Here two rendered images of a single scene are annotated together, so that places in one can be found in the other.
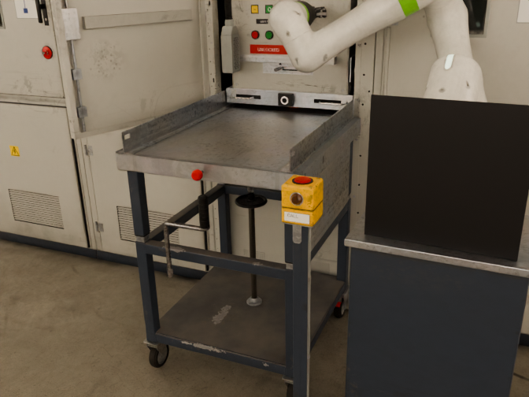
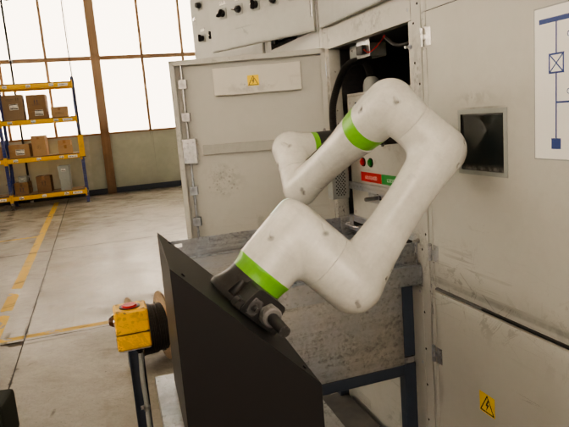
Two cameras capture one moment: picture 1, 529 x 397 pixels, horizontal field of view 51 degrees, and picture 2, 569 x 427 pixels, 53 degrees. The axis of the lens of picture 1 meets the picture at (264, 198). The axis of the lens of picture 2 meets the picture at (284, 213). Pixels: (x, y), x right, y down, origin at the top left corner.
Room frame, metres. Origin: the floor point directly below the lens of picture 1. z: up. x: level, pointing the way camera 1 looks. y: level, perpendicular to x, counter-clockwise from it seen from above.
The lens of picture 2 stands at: (0.66, -1.36, 1.33)
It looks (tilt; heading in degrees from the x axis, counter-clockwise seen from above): 10 degrees down; 49
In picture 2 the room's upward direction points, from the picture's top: 5 degrees counter-clockwise
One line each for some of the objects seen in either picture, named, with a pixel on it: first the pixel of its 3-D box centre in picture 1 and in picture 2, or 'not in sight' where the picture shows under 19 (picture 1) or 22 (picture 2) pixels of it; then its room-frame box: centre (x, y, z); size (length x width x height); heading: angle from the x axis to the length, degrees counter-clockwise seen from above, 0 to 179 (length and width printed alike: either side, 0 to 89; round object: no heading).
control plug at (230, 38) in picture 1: (231, 49); (338, 175); (2.25, 0.12, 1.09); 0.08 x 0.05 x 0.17; 157
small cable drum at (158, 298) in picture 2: not in sight; (148, 328); (2.09, 1.51, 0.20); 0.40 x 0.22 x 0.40; 76
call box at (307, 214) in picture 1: (302, 200); (131, 325); (1.25, -0.09, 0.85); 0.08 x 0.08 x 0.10; 67
